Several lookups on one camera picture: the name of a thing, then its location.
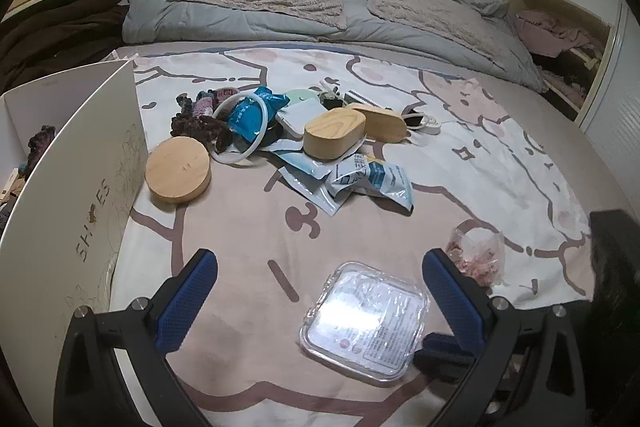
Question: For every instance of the clear plastic pill case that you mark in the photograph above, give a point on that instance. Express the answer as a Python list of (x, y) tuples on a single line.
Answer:
[(365, 323)]

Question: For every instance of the pink clothes pile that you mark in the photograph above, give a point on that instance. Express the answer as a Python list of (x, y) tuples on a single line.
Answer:
[(545, 35)]

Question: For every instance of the purple crochet piece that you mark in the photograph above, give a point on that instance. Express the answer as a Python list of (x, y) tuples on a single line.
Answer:
[(38, 144)]

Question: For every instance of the bag of pink bits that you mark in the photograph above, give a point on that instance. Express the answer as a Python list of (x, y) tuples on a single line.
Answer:
[(478, 253)]

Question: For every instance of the dark brown crochet bundle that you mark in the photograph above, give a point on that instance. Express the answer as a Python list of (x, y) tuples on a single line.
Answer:
[(196, 119)]

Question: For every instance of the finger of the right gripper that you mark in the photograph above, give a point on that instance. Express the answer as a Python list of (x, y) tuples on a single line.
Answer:
[(441, 356)]

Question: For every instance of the grey folded duvet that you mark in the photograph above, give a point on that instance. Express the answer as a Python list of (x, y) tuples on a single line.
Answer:
[(150, 21)]

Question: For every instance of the dark brown folded blanket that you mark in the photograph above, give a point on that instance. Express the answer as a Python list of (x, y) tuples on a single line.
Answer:
[(79, 33)]

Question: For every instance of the right beige quilted pillow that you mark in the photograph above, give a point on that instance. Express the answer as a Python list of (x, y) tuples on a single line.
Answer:
[(448, 19)]

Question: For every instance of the oval wooden box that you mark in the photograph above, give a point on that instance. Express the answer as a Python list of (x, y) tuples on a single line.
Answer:
[(382, 125), (330, 135)]

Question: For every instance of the clear zip pouch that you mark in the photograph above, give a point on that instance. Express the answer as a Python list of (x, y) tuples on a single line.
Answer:
[(307, 176)]

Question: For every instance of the white cardboard shoe box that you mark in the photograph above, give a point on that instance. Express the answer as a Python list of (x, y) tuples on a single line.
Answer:
[(61, 243)]

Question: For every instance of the crumpled blue white pouch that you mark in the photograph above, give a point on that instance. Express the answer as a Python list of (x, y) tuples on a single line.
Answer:
[(370, 176)]

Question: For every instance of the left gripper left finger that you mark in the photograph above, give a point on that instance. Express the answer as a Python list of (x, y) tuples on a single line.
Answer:
[(90, 389)]

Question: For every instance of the blue foil packet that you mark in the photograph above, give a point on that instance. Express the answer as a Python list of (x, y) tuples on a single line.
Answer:
[(246, 117)]

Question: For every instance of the round wooden lid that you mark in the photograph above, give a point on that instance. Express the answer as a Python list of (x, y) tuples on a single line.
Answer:
[(178, 170)]

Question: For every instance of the white louvered door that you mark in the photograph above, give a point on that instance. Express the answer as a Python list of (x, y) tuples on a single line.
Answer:
[(611, 125)]

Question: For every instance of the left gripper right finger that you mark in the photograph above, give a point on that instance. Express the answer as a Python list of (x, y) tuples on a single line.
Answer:
[(527, 369)]

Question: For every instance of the white square compact case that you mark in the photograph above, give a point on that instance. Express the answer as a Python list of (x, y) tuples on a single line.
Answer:
[(293, 118)]

